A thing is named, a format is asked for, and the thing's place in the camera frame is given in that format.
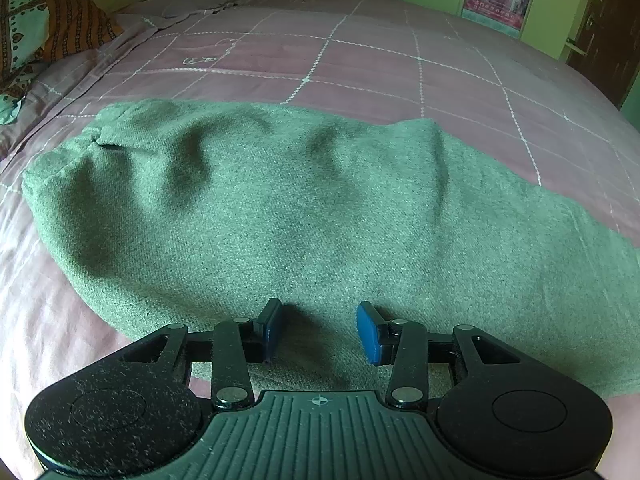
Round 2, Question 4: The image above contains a grey-green pant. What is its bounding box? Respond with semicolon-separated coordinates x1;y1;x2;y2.
22;100;639;397

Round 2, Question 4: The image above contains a pink checked bedsheet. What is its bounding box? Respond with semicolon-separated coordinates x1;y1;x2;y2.
1;0;639;479

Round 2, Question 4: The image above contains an orange striped pillow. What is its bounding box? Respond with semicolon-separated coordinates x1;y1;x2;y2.
36;0;124;63

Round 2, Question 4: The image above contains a brown wooden door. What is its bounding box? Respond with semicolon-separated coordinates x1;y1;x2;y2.
568;0;640;107

